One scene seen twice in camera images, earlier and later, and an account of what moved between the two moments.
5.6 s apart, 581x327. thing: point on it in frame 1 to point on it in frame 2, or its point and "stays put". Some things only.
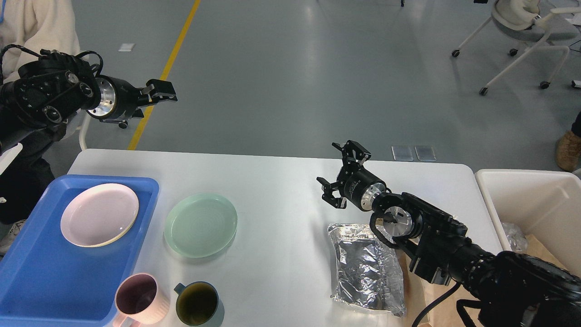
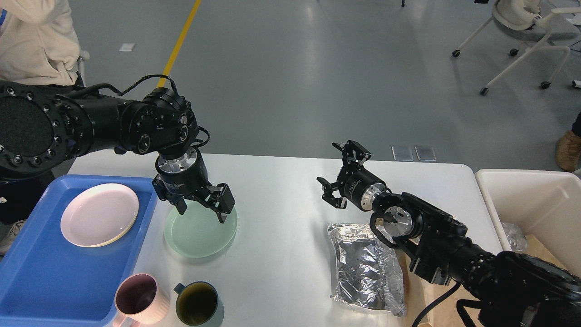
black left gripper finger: x=160 y=88 to x=164 y=194
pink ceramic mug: x=140 y=299 stays put
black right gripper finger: x=328 y=188 stays put
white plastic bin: x=544 y=203 stays put
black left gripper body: x=117 y=101 to x=182 y=176
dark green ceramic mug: x=196 y=303 stays put
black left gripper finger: x=145 y=100 to x=222 y=200
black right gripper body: x=361 y=187 stays put
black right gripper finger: x=351 y=151 stays put
